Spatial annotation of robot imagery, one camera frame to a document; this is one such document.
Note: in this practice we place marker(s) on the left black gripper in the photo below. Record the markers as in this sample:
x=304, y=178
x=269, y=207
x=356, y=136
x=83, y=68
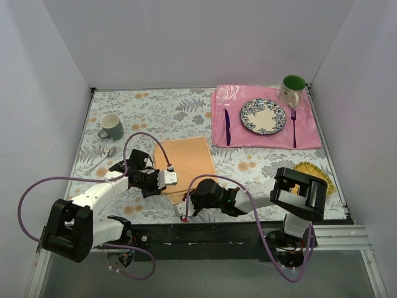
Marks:
x=152, y=185

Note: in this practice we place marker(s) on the orange satin napkin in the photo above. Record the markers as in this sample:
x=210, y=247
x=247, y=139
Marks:
x=190, y=158

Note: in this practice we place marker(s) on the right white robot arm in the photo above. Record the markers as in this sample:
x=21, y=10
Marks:
x=302, y=195

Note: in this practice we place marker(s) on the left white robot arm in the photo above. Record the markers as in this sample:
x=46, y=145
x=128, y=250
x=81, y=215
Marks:
x=73, y=228

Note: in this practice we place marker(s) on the grey mug white inside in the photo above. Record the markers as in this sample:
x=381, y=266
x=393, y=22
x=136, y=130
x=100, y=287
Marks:
x=111, y=127

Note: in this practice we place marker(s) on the floral mug green inside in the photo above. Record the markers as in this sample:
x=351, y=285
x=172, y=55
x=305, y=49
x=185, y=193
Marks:
x=291, y=89

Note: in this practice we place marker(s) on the silver spoon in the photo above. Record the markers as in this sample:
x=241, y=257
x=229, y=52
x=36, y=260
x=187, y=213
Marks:
x=110, y=153

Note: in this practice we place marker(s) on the purple knife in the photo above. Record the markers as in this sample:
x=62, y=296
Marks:
x=228, y=126

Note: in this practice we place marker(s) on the blue floral plate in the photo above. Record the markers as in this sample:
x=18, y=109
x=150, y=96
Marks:
x=263, y=116

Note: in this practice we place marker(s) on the yellow bamboo mat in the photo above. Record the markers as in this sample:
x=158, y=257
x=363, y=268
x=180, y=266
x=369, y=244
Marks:
x=311, y=169

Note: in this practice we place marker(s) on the pink floral placemat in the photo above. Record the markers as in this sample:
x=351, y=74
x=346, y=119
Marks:
x=232, y=97

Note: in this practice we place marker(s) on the purple fork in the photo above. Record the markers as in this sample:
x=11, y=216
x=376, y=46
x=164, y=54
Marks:
x=293, y=118

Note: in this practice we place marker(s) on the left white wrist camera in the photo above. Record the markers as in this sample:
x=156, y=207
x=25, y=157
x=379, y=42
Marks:
x=166, y=178

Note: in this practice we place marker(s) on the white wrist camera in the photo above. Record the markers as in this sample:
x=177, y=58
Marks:
x=183, y=211
x=166, y=178

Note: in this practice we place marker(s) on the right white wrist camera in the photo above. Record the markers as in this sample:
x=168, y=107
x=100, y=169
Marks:
x=183, y=211

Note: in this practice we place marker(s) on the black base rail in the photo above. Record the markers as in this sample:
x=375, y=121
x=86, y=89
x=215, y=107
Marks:
x=200, y=241

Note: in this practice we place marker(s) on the aluminium frame rail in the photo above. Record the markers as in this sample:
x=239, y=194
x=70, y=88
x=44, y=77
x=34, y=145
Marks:
x=330, y=236

